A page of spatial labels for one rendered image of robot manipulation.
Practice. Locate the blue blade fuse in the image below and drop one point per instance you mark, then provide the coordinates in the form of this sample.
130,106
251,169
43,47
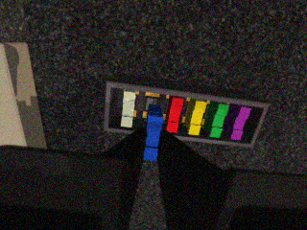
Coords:
153,126

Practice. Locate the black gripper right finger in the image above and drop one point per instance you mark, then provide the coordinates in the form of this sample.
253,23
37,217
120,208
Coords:
198,195

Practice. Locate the beige square tray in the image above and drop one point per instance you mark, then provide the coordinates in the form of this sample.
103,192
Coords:
20,121

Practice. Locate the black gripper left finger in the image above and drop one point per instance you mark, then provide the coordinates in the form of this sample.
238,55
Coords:
103,184

